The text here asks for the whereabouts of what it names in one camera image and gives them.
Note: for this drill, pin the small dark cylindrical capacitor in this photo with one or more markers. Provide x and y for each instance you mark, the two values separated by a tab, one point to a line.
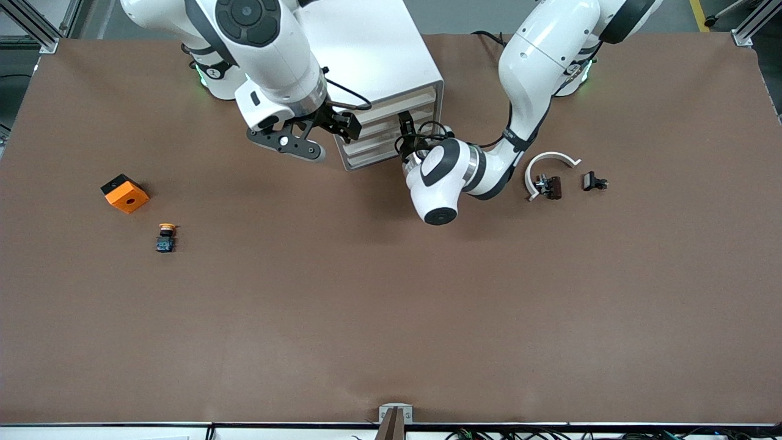
554	187

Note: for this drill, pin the grey mount bracket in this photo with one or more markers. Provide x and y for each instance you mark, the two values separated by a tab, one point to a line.
408	415

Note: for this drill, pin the orange block with hole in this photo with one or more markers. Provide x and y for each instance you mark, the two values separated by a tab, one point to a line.
128	198

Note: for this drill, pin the yellow push button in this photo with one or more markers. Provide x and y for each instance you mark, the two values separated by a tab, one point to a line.
165	245

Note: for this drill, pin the white drawer cabinet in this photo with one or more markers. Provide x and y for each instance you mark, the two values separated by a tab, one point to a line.
379	43

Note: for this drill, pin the brown camera post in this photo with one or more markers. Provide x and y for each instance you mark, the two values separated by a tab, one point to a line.
391	428

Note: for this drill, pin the aluminium frame profile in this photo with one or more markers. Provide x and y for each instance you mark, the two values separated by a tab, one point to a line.
754	24
36	27

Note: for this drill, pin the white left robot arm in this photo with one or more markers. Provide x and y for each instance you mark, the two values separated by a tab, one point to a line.
537	55

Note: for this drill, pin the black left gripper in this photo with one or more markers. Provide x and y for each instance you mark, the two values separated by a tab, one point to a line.
410	144

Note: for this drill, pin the small black clip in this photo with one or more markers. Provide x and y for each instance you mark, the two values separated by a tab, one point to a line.
589	181

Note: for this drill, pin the black caster stand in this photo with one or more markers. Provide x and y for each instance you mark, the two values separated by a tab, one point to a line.
712	21

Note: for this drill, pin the white table edge rail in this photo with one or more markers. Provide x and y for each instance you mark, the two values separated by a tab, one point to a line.
122	432

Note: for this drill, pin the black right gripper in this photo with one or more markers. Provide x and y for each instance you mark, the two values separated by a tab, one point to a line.
328	117

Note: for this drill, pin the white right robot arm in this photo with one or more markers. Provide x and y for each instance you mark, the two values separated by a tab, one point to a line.
269	55

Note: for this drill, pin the white curved bracket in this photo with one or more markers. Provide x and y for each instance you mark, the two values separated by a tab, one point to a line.
528	178

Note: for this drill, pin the cream drawer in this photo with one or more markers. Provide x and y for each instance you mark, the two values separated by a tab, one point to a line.
382	125
372	142
372	157
421	98

